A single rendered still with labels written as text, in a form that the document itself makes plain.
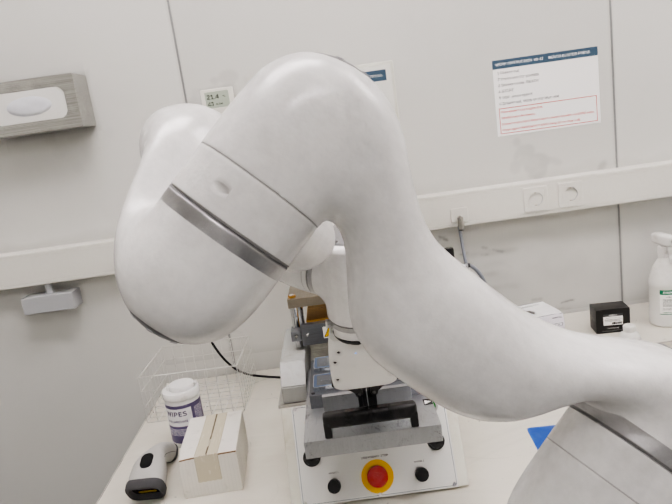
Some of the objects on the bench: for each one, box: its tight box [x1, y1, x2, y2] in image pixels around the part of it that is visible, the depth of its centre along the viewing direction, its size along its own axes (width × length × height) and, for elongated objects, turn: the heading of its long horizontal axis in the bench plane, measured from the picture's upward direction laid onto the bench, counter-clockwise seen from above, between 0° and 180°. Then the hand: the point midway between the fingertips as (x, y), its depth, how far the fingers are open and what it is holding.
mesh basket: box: [137, 336, 256, 423], centre depth 172 cm, size 22×26×13 cm
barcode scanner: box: [125, 442, 178, 501], centre depth 134 cm, size 20×8×8 cm, turn 34°
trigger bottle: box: [648, 232, 672, 327], centre depth 166 cm, size 9×8×25 cm
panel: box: [291, 402, 459, 504], centre depth 118 cm, size 2×30×19 cm, turn 123°
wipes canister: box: [162, 378, 204, 448], centre depth 149 cm, size 9×9×15 cm
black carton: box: [589, 301, 630, 334], centre depth 169 cm, size 6×9×7 cm
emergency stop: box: [367, 465, 388, 488], centre depth 117 cm, size 2×4×4 cm, turn 123°
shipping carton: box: [179, 410, 248, 499], centre depth 134 cm, size 19×13×9 cm
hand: (367, 399), depth 100 cm, fingers closed, pressing on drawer
